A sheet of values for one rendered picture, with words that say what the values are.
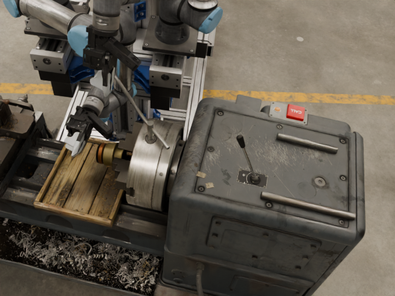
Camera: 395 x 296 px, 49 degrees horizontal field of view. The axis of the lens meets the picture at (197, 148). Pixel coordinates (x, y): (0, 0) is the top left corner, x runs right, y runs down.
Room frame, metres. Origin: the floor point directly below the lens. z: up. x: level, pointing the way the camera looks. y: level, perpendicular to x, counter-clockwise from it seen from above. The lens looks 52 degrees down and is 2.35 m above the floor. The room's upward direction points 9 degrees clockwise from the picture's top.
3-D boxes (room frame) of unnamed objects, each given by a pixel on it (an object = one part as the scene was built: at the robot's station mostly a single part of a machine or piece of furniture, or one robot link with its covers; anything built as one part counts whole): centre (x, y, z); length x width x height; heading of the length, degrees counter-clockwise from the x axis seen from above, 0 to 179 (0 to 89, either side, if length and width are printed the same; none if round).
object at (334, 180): (0.87, -0.25, 1.06); 0.59 x 0.48 x 0.39; 84
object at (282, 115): (1.07, -0.30, 1.23); 0.13 x 0.08 x 0.05; 84
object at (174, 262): (0.87, -0.25, 0.43); 0.60 x 0.48 x 0.86; 84
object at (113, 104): (1.19, 0.41, 0.99); 0.11 x 0.08 x 0.11; 146
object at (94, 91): (1.18, 0.42, 1.09); 0.11 x 0.08 x 0.09; 174
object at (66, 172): (0.91, 0.40, 0.89); 0.36 x 0.30 x 0.04; 174
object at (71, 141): (0.91, 0.45, 1.10); 0.09 x 0.06 x 0.03; 174
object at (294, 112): (1.07, -0.32, 1.26); 0.06 x 0.06 x 0.02; 84
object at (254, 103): (1.08, -0.15, 1.24); 0.09 x 0.08 x 0.03; 84
